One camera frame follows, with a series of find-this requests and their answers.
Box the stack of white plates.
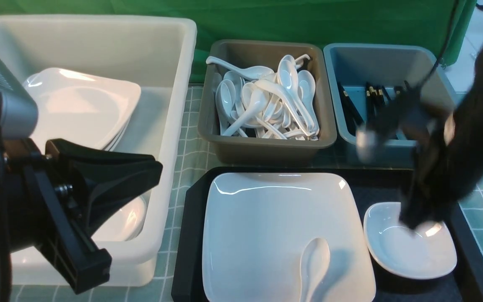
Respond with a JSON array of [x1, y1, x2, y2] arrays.
[[23, 68, 141, 151]]

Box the blue-grey plastic bin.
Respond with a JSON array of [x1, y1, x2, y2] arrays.
[[323, 43, 463, 168]]

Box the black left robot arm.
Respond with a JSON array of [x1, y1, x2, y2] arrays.
[[0, 139, 163, 294]]

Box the green checked tablecloth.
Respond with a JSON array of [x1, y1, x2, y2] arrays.
[[11, 86, 483, 302]]

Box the white dish in tub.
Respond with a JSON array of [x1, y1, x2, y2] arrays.
[[92, 196, 146, 242]]

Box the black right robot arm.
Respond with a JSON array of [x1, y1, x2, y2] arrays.
[[355, 48, 483, 231]]

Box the large white square plate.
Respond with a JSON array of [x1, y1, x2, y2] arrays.
[[202, 172, 376, 302]]

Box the black serving tray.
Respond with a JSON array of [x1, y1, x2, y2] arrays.
[[171, 167, 483, 302]]

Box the black chopsticks in bin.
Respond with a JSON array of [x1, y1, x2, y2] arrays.
[[337, 81, 409, 136]]

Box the white ceramic spoon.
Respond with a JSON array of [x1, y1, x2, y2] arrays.
[[299, 237, 330, 302]]

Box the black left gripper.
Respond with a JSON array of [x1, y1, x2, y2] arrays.
[[23, 139, 163, 294]]

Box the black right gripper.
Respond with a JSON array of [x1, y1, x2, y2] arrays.
[[356, 84, 450, 231]]

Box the pile of white spoons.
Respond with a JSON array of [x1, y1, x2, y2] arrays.
[[206, 54, 320, 141]]

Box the small white square dish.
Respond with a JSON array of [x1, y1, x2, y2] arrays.
[[364, 201, 457, 280]]

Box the large white plastic tub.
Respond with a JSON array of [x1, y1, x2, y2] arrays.
[[0, 15, 197, 287]]

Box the brown plastic bin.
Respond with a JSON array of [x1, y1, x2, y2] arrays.
[[197, 39, 338, 166]]

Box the green backdrop cloth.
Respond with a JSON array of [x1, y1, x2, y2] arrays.
[[0, 0, 476, 83]]

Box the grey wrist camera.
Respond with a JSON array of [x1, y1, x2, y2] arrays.
[[0, 59, 39, 140]]

